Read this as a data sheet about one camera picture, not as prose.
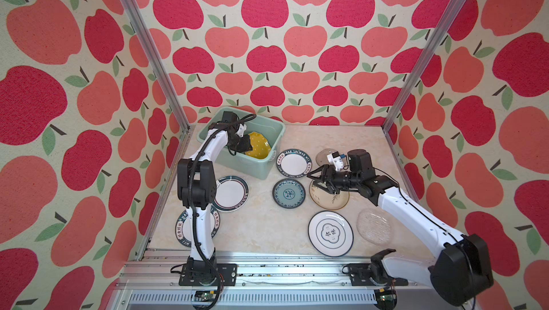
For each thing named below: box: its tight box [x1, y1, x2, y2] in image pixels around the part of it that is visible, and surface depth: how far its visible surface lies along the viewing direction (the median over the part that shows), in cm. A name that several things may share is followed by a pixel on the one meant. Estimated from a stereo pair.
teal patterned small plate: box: [272, 177, 306, 210], surface depth 97 cm
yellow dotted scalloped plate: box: [244, 131, 272, 160], surface depth 104 cm
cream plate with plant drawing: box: [308, 180, 350, 210], surface depth 93 cm
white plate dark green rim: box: [212, 175, 250, 213], surface depth 95 cm
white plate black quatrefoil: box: [307, 210, 355, 258], surface depth 85 cm
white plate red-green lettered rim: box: [275, 148, 313, 179], surface depth 108 cm
